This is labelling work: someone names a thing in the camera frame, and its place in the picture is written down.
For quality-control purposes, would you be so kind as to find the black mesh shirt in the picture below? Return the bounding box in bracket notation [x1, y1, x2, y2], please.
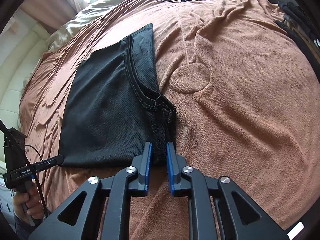
[59, 24, 176, 168]

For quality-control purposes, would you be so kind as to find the stack of dark folded clothes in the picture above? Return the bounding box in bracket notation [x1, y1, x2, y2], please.
[276, 1, 319, 79]

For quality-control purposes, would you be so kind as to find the left hand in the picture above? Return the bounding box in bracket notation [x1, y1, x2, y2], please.
[12, 183, 44, 224]

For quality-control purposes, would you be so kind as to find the pink curtain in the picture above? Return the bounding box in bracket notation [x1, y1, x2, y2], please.
[20, 0, 88, 34]

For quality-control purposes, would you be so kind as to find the beige satin duvet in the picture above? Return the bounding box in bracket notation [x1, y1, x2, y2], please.
[47, 0, 125, 52]

